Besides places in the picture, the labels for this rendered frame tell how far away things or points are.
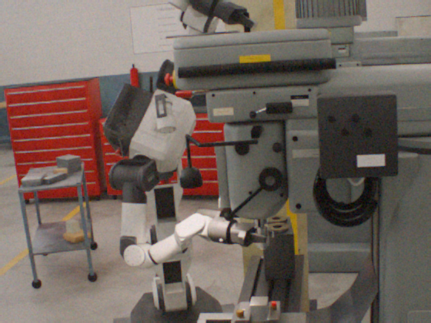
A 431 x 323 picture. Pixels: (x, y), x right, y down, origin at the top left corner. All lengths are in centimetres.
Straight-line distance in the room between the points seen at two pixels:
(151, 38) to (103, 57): 102
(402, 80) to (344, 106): 32
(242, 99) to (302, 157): 24
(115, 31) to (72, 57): 102
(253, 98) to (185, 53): 24
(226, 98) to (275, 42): 22
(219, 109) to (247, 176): 22
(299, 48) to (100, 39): 996
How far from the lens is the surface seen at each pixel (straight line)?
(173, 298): 281
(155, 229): 262
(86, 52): 1168
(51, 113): 714
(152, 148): 217
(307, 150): 176
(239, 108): 175
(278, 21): 356
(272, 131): 177
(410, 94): 176
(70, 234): 499
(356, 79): 175
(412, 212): 176
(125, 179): 214
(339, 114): 149
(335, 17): 174
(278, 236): 228
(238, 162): 181
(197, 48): 175
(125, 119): 221
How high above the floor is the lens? 191
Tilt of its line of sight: 13 degrees down
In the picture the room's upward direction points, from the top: 5 degrees counter-clockwise
